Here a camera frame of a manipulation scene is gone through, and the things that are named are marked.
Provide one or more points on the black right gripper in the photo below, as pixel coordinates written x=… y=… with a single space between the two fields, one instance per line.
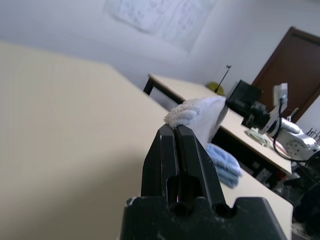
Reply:
x=255 y=115

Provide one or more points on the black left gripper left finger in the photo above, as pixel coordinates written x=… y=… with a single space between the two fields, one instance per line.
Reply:
x=160 y=165

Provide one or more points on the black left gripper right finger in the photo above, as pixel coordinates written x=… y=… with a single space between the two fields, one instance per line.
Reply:
x=197 y=165

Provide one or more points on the beige towel with white trim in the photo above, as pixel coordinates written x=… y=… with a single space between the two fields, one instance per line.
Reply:
x=195 y=117

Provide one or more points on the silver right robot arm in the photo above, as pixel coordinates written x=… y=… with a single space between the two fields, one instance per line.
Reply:
x=295 y=140

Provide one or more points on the light blue folded towel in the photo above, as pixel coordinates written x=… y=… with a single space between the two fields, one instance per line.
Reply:
x=225 y=165

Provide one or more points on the black box monitor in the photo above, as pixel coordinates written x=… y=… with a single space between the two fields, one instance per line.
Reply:
x=246 y=92

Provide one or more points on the small yellow object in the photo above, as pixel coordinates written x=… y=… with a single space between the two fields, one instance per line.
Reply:
x=213 y=86

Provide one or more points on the thin black stick stand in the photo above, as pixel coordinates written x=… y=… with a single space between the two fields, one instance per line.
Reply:
x=223 y=77

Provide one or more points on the black-framed side table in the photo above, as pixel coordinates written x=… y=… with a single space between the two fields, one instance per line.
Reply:
x=200 y=92

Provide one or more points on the pale green white cloth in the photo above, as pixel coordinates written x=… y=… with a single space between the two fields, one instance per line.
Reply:
x=258 y=137

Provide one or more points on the brown wooden door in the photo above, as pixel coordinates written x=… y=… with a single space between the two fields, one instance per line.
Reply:
x=295 y=70

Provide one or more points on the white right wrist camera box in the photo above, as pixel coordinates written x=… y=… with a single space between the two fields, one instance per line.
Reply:
x=280 y=93

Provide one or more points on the white wall chart paper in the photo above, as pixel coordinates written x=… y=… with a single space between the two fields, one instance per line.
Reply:
x=162 y=17

